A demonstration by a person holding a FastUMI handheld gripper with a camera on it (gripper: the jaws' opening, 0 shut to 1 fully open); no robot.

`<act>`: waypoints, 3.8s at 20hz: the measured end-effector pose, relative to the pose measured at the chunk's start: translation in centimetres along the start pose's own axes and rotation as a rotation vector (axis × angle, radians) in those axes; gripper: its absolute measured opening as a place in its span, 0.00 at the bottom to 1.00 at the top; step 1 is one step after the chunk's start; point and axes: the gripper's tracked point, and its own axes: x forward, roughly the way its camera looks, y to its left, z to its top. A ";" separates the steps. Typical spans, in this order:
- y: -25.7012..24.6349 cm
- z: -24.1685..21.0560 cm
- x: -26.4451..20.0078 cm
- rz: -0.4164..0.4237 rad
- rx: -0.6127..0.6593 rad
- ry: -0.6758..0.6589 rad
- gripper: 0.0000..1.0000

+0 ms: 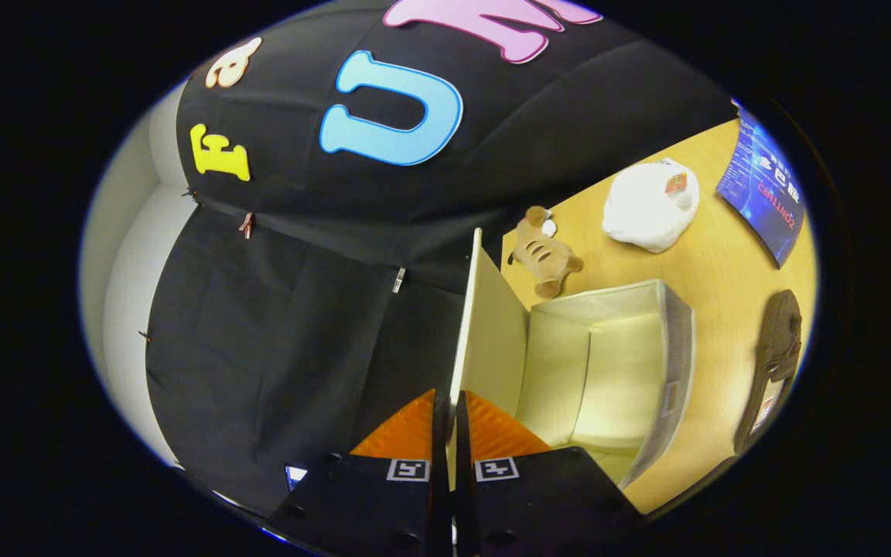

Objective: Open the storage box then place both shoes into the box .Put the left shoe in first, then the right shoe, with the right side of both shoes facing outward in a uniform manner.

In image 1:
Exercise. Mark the grey fabric storage box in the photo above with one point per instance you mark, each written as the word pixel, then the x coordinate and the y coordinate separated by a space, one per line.
pixel 631 363

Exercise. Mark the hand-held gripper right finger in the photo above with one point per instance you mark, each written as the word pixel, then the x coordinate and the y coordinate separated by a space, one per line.
pixel 462 464

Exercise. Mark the brown striped plush toy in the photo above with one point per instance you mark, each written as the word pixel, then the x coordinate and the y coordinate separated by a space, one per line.
pixel 546 259

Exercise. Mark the red clip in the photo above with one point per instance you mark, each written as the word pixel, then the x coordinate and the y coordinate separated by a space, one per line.
pixel 246 226

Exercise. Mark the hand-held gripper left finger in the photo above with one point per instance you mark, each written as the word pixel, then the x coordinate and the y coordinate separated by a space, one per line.
pixel 439 464

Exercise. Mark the silver clip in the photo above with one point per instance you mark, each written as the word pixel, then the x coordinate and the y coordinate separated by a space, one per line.
pixel 398 280

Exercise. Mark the black backdrop cloth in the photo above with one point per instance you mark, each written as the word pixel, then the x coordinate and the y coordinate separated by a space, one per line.
pixel 298 348

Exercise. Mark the white plush toy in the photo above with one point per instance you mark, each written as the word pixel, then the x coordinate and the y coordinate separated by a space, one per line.
pixel 646 209

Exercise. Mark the blue book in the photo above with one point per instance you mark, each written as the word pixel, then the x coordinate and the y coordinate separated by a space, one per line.
pixel 762 186

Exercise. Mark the brown fuzzy shoe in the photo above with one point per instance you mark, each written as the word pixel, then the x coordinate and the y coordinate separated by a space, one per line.
pixel 778 333

